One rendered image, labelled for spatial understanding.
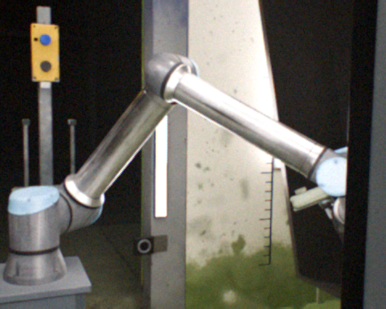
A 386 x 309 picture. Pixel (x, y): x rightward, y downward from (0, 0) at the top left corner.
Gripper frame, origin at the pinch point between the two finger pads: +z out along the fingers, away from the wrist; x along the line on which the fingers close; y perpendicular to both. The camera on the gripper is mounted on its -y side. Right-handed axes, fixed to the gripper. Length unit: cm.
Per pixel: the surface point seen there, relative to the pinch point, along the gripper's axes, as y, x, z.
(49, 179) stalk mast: -51, -107, 71
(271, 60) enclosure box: -55, 6, 28
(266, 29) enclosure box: -67, 9, 25
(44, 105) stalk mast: -84, -94, 66
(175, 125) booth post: -52, -40, 71
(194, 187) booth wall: -21, -43, 80
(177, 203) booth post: -17, -54, 77
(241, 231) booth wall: 10, -30, 94
